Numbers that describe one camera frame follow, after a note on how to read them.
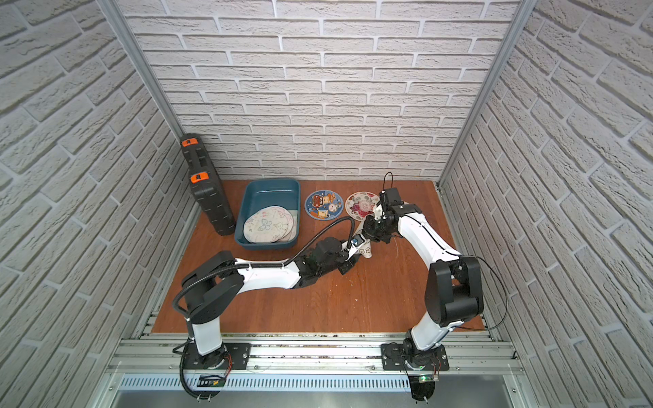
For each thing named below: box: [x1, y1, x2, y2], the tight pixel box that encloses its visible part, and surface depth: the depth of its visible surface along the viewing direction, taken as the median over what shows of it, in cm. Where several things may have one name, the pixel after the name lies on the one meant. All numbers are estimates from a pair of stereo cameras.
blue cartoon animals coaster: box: [304, 189, 345, 221], surface depth 113 cm
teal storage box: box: [233, 178, 301, 250], surface depth 105 cm
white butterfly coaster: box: [243, 205, 295, 244], surface depth 102 cm
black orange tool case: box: [180, 132, 237, 237], surface depth 87 cm
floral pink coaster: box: [345, 191, 381, 221], surface depth 113 cm
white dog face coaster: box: [357, 238, 373, 259], surface depth 83 cm
